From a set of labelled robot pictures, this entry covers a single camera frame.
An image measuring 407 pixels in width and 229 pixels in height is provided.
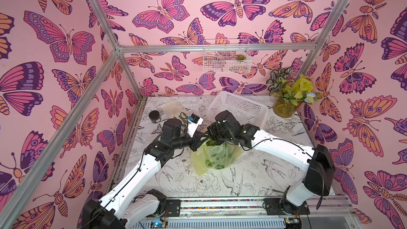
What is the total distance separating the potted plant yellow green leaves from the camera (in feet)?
3.00

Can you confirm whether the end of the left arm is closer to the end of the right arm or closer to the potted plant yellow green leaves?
the end of the right arm

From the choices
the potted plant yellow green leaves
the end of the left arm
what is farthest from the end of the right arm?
the potted plant yellow green leaves
